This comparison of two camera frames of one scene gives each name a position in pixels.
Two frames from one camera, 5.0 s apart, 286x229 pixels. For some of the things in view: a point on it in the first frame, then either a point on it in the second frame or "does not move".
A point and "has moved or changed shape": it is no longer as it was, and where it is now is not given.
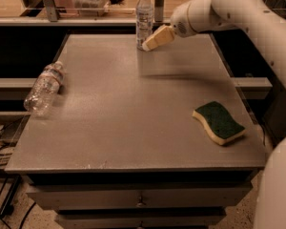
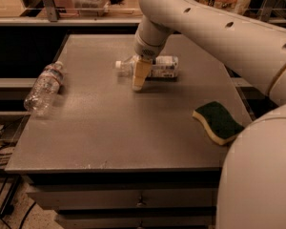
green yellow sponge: x=224 y=128 does not move
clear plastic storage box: x=91 y=1 does not move
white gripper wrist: x=179 y=23 -> x=145 y=50
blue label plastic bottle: x=145 y=18 has moved or changed shape
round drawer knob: x=140 y=202 does not move
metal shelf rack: x=100 y=5 does not move
